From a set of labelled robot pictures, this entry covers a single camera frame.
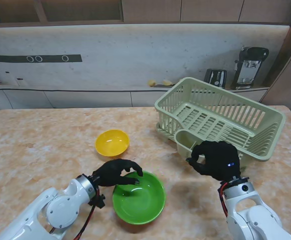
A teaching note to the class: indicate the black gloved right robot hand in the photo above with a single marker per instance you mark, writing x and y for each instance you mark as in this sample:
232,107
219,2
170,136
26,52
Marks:
220,160

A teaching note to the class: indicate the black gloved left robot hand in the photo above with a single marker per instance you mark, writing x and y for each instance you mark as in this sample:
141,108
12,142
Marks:
110,175

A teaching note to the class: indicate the yellow plastic bowl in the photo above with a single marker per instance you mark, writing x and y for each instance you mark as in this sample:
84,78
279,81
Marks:
111,142

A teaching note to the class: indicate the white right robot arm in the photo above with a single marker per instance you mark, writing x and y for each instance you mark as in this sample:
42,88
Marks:
243,197

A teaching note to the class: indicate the light green plastic dish rack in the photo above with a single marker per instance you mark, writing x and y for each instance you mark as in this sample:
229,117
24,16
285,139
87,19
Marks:
183,145

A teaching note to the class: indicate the white counter cabinet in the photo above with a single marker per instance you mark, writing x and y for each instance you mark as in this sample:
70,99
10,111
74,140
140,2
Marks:
85,98

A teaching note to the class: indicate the black toaster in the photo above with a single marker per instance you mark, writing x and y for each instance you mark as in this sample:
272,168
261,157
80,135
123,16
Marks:
215,77

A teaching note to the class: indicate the dark flat serving board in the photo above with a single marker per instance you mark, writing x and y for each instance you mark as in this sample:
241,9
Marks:
164,86

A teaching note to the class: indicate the small yellow food piece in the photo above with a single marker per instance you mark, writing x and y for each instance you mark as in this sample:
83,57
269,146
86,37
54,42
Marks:
152,82
167,82

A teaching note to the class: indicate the black silver coffee machine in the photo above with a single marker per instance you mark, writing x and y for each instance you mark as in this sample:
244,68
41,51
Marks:
250,67

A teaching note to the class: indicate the brown wooden side panel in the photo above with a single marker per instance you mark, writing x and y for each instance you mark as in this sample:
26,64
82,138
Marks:
285,75

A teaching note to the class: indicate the small white box black mark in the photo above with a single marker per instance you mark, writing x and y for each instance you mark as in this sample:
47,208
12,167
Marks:
8,77
20,82

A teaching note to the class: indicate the black wall socket rail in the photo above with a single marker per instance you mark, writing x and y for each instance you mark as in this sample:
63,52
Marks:
15,58

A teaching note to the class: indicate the wooden wall cabinet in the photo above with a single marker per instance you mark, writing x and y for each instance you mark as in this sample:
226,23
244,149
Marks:
150,10

